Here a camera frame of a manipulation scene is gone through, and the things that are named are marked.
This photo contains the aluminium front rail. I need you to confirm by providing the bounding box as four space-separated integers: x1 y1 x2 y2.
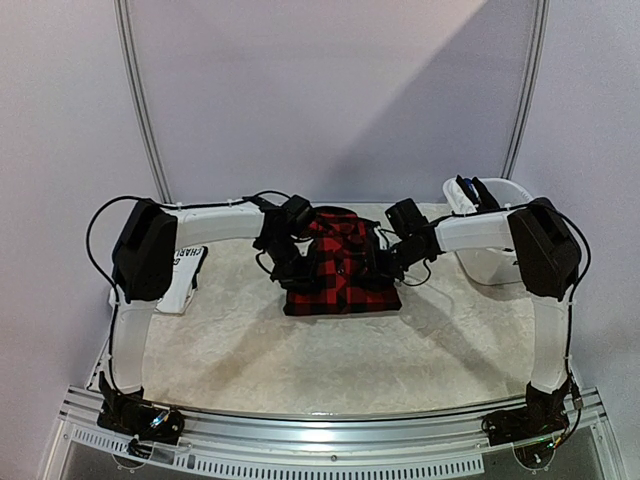
44 387 625 479

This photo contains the white and green t-shirt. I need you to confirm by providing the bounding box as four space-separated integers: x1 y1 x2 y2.
107 244 209 316

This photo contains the white plastic laundry basket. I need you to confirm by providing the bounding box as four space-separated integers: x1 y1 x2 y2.
442 177 533 286

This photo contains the dark patterned clothes pile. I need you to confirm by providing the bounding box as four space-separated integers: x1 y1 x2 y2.
455 175 501 212

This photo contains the red black plaid flannel shirt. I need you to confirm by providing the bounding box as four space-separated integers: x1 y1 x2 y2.
283 206 402 316

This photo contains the right aluminium frame post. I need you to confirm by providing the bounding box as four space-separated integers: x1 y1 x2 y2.
501 0 549 179

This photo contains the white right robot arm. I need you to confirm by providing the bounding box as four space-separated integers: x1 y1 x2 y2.
370 197 582 394

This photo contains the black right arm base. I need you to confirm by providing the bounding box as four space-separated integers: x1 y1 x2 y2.
481 378 583 449

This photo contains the aluminium frame post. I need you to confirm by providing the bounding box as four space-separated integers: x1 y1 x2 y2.
501 0 549 179
114 0 172 202

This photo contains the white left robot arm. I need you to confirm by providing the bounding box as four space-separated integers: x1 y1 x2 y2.
106 195 317 394

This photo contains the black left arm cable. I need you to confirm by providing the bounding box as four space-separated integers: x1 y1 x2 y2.
85 188 291 381

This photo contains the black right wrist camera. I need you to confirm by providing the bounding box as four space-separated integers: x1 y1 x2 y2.
385 198 429 240

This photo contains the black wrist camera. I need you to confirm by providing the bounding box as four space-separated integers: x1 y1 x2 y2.
385 198 429 240
282 194 316 237

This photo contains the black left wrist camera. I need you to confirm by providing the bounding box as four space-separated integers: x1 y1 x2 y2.
282 194 316 237

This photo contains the left aluminium frame post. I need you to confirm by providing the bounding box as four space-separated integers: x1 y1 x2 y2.
114 0 172 202

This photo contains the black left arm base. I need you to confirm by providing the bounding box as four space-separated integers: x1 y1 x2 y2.
97 372 185 445

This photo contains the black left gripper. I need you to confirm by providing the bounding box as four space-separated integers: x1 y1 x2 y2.
262 237 320 296

